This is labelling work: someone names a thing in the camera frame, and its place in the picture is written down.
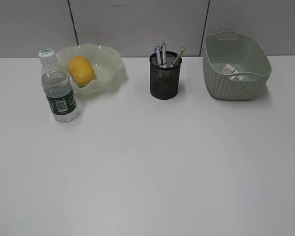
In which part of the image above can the blue and white pen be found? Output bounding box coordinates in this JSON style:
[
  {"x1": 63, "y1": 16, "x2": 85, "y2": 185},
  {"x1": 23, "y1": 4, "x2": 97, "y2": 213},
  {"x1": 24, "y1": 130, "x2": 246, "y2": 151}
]
[{"x1": 154, "y1": 42, "x2": 162, "y2": 66}]

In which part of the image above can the grey and white pen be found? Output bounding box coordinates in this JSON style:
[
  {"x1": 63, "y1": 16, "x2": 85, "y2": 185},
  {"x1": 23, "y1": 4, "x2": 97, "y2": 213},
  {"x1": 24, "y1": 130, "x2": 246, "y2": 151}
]
[{"x1": 160, "y1": 40, "x2": 167, "y2": 68}]

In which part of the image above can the beige and white pen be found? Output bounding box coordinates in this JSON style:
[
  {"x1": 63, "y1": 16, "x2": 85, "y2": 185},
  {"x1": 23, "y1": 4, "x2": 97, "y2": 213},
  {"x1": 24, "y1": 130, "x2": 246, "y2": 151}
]
[{"x1": 172, "y1": 45, "x2": 186, "y2": 67}]

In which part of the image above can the yellow mango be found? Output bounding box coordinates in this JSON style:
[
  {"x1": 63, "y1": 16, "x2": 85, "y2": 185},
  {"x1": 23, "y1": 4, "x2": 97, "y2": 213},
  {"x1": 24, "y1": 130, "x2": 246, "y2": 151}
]
[{"x1": 67, "y1": 55, "x2": 96, "y2": 87}]

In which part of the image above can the white waste paper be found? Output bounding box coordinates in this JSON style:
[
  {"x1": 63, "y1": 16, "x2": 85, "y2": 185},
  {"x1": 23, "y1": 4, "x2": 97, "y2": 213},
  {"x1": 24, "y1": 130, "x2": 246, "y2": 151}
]
[{"x1": 222, "y1": 64, "x2": 244, "y2": 81}]

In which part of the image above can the clear water bottle green label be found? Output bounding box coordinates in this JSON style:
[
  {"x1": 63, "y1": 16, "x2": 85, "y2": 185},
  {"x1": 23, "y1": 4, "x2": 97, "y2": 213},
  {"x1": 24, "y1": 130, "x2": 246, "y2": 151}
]
[{"x1": 38, "y1": 49, "x2": 79, "y2": 122}]

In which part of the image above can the black mesh pen holder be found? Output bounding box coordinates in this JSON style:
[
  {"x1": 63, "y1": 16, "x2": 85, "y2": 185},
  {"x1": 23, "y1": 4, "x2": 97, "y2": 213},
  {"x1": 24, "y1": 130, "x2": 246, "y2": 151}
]
[{"x1": 149, "y1": 51, "x2": 182, "y2": 100}]

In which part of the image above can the translucent green wavy plate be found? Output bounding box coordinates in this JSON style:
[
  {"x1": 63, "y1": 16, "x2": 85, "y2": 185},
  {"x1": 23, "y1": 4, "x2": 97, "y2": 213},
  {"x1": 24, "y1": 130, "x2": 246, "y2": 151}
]
[{"x1": 57, "y1": 43, "x2": 128, "y2": 97}]

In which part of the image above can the pale green woven basket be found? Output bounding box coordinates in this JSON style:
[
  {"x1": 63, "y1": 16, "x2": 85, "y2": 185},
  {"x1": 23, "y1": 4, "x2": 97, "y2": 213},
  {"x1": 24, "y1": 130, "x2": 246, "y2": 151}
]
[{"x1": 203, "y1": 31, "x2": 272, "y2": 100}]

